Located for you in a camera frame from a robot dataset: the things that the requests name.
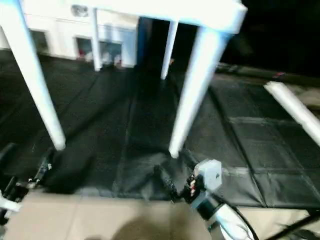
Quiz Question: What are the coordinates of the dark long rail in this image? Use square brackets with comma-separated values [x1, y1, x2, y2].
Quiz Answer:
[217, 62, 320, 86]

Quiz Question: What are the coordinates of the white glass-door cabinet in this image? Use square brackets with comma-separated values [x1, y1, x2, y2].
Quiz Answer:
[0, 0, 140, 68]

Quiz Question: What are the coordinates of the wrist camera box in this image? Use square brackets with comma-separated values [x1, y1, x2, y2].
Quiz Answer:
[194, 159, 223, 192]
[0, 187, 23, 216]

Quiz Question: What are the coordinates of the black diagonal stand bar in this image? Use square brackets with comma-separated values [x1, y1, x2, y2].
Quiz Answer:
[267, 212, 320, 240]

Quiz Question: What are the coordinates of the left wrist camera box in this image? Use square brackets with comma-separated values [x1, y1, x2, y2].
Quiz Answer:
[0, 187, 23, 216]

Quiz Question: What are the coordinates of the white flat strip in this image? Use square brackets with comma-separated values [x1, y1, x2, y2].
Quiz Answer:
[264, 81, 320, 146]

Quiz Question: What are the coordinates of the white plastic table leg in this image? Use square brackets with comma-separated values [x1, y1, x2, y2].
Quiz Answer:
[168, 26, 231, 159]
[160, 20, 180, 81]
[0, 0, 67, 152]
[89, 7, 104, 72]

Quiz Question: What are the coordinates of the black work mat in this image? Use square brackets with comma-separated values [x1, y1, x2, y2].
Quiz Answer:
[0, 50, 320, 210]

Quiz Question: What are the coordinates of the grey crumpled object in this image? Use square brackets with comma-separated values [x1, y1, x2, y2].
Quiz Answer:
[71, 4, 90, 18]

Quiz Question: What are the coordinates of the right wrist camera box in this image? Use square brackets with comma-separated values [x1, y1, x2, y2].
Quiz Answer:
[194, 159, 223, 192]

